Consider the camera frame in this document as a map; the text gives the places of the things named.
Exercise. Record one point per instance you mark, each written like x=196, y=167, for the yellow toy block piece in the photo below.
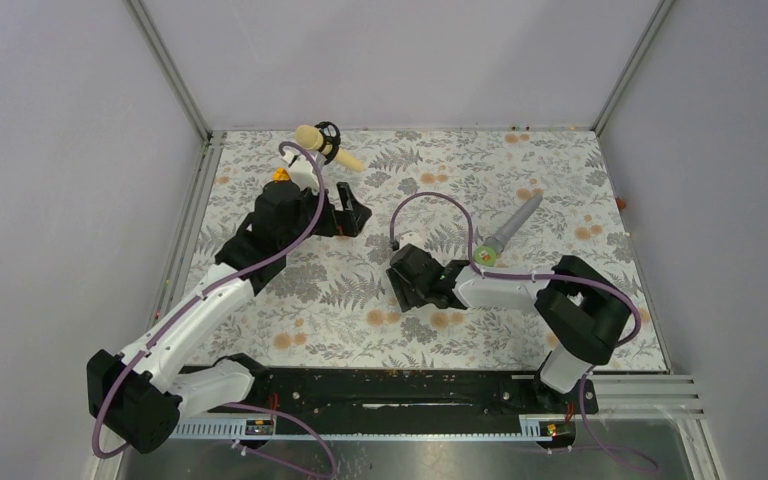
x=281, y=175

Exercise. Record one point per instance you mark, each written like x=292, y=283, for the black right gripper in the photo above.
x=405, y=297

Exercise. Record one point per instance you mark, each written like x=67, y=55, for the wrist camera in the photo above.
x=408, y=237
x=301, y=171

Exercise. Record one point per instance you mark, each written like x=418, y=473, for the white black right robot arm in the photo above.
x=584, y=311

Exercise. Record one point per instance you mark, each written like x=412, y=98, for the black tripod microphone stand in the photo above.
x=329, y=141

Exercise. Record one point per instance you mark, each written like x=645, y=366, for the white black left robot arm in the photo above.
x=140, y=393

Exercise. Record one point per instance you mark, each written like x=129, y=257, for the cream microphone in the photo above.
x=306, y=136

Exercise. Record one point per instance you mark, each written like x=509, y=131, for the green pill bottle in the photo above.
x=485, y=256

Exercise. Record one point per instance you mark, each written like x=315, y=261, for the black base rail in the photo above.
x=395, y=402

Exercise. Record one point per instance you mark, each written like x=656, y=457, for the grey cylinder tube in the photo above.
x=499, y=240

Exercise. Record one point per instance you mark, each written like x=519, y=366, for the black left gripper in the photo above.
x=346, y=222

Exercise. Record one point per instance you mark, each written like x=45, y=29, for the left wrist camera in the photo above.
x=301, y=171

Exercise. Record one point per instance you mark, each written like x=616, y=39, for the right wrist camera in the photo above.
x=408, y=237

